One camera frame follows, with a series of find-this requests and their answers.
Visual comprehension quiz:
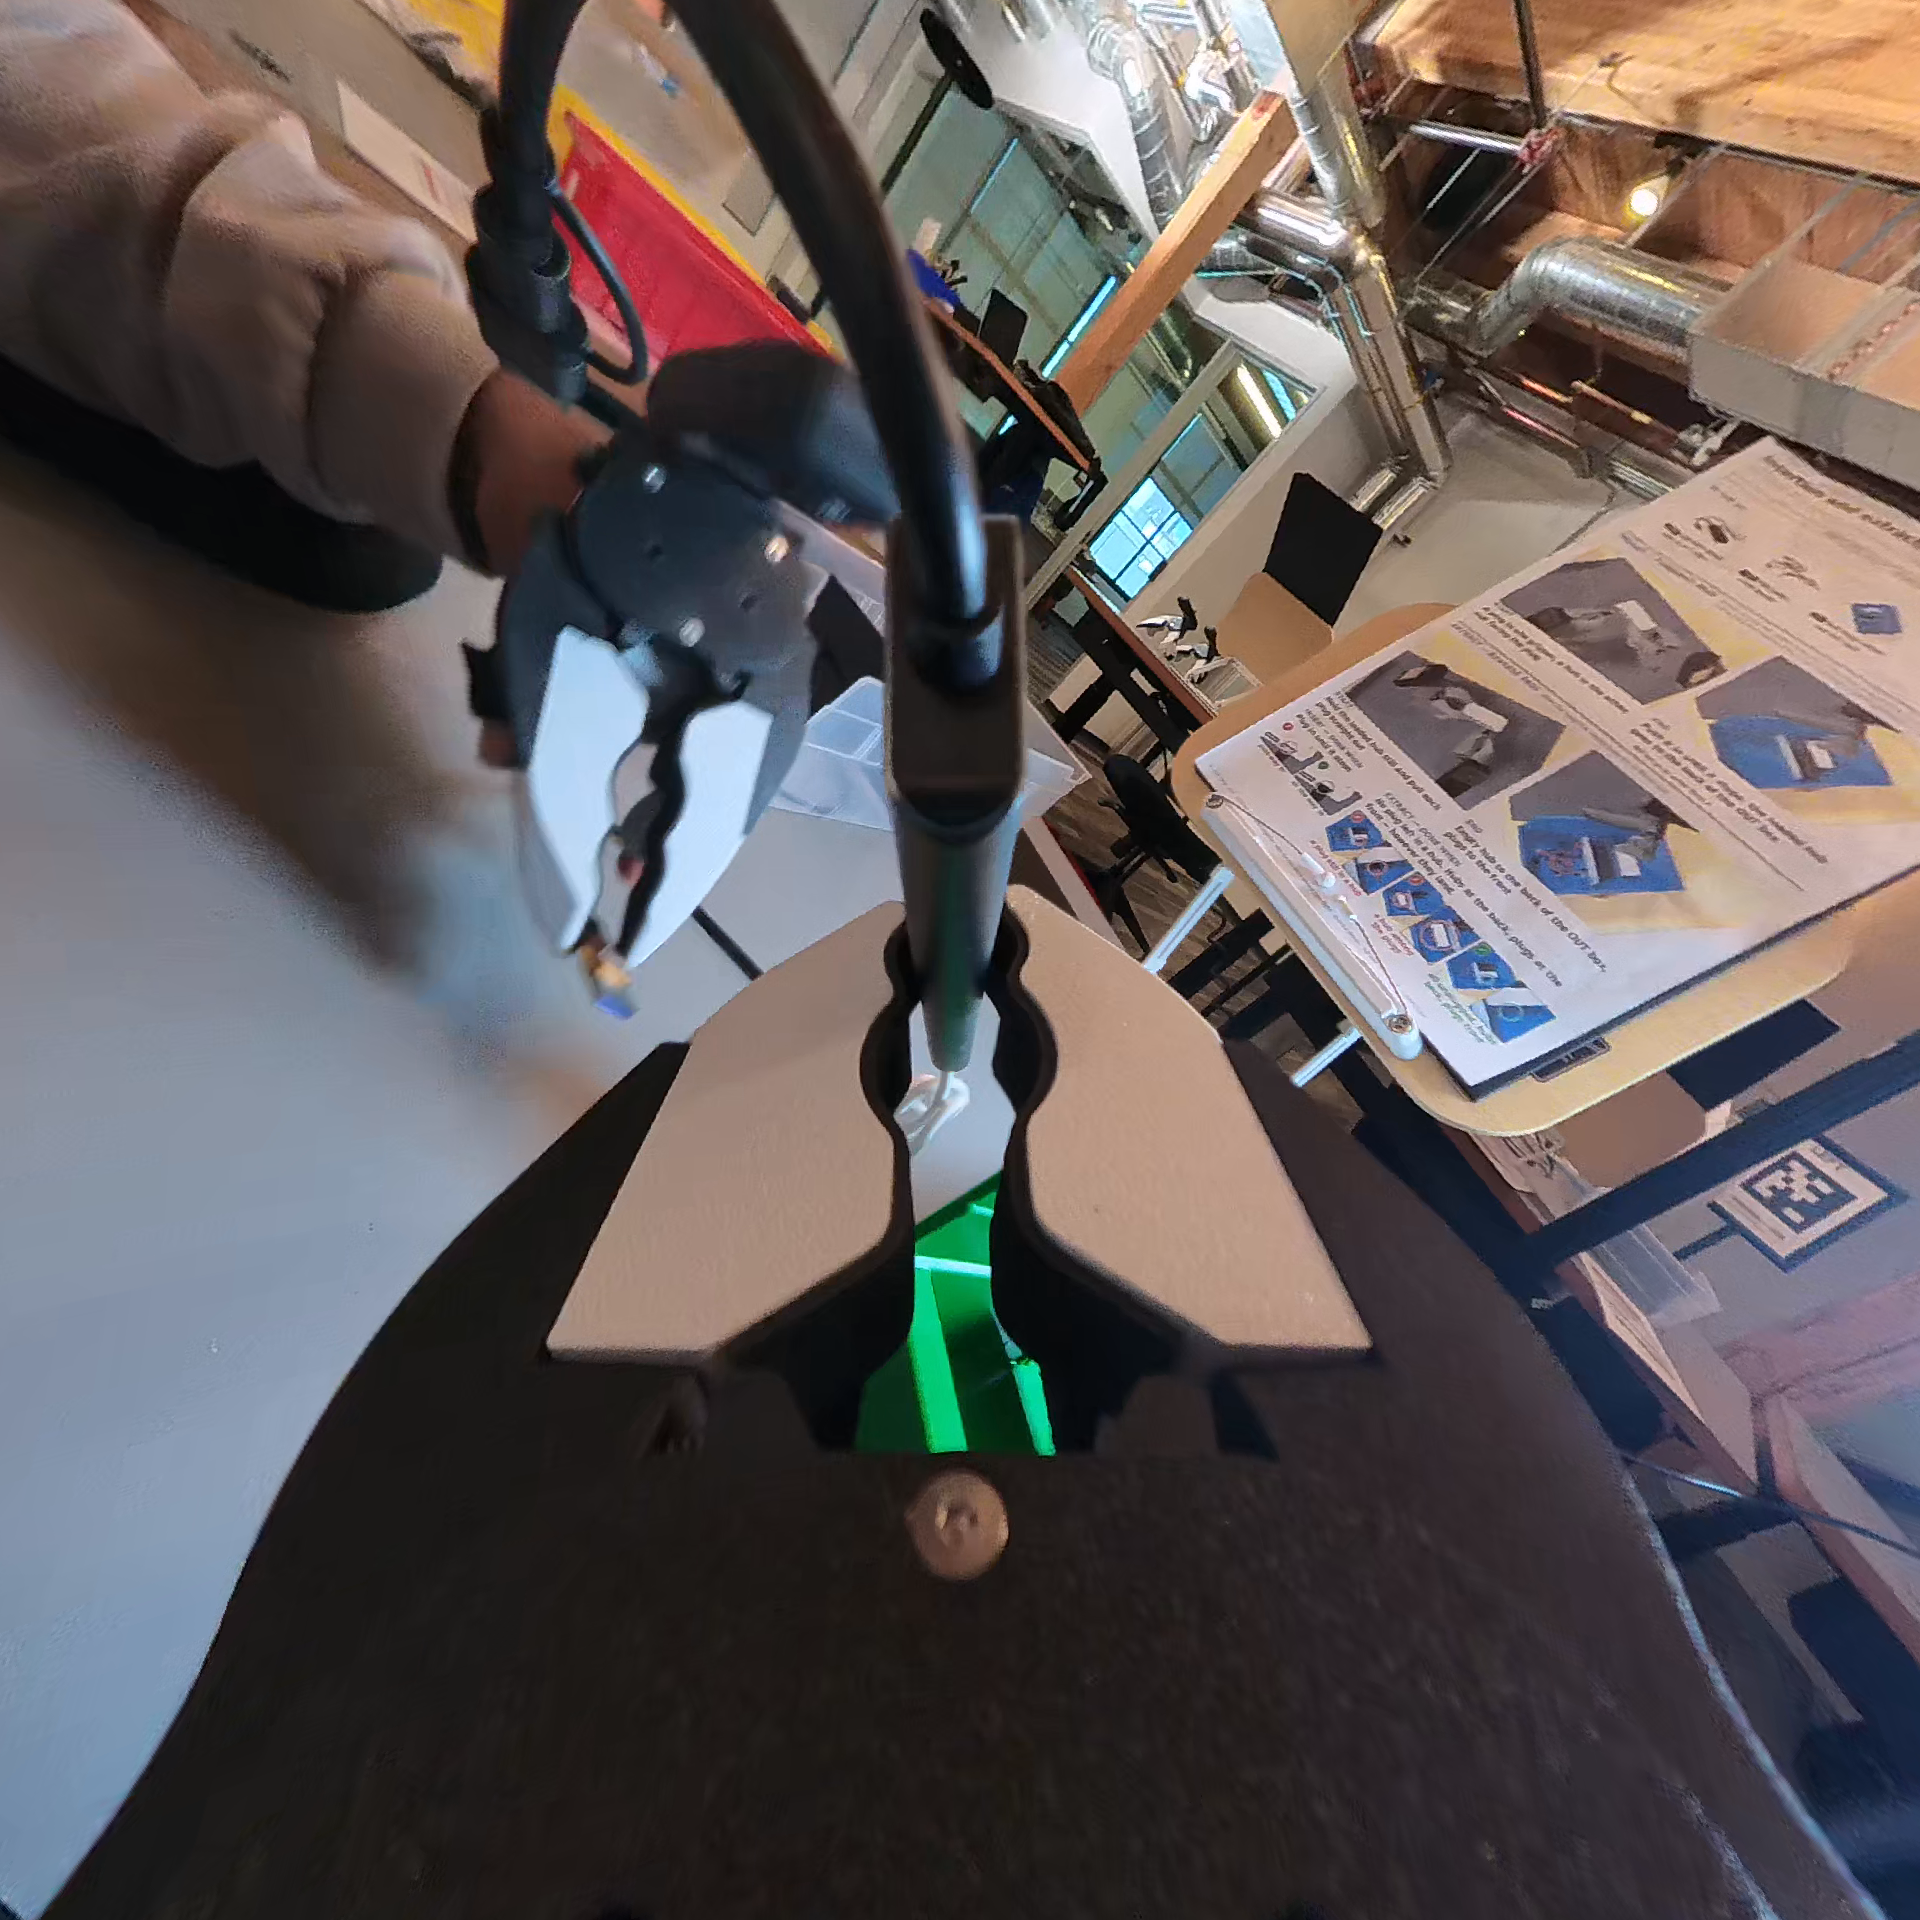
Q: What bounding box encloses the white usb cable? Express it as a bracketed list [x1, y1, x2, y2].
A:
[574, 922, 981, 1154]

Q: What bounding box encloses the person's left forearm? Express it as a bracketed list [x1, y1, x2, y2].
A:
[0, 0, 504, 564]

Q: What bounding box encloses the printed instruction sheet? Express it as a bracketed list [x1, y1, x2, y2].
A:
[1197, 433, 1920, 1090]

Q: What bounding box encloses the green plastic bin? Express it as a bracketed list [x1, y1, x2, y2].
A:
[852, 1173, 1062, 1460]

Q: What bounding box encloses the black tripod pole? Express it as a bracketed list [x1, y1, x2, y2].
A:
[1500, 1071, 1920, 1295]

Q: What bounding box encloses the person's left hand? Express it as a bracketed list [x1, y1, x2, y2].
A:
[447, 365, 620, 575]

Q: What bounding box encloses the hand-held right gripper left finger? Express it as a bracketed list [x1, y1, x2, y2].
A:
[544, 900, 920, 1369]

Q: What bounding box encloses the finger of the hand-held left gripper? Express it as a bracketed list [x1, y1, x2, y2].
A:
[618, 695, 774, 971]
[515, 626, 667, 957]

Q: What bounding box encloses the wooden standing desk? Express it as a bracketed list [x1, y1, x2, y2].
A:
[931, 291, 1116, 503]

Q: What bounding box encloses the clear plastic bin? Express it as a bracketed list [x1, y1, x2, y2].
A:
[756, 524, 1087, 841]

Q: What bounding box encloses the red ribbed crate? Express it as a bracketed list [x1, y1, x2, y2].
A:
[558, 108, 831, 365]

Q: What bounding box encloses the black monitor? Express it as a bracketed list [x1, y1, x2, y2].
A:
[1264, 472, 1383, 630]

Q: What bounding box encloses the window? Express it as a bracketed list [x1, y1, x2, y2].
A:
[1087, 479, 1202, 601]

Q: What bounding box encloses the silver ventilation duct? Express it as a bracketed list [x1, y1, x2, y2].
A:
[1103, 0, 1788, 520]

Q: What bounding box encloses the framed marker sign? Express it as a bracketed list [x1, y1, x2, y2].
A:
[1711, 1134, 1897, 1272]

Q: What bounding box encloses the thin dark grey cable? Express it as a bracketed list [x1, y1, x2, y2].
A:
[548, 192, 656, 390]

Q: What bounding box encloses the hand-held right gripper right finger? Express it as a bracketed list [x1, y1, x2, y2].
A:
[987, 883, 1379, 1369]

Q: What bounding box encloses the black office chair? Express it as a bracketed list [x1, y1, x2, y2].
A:
[1103, 749, 1220, 902]

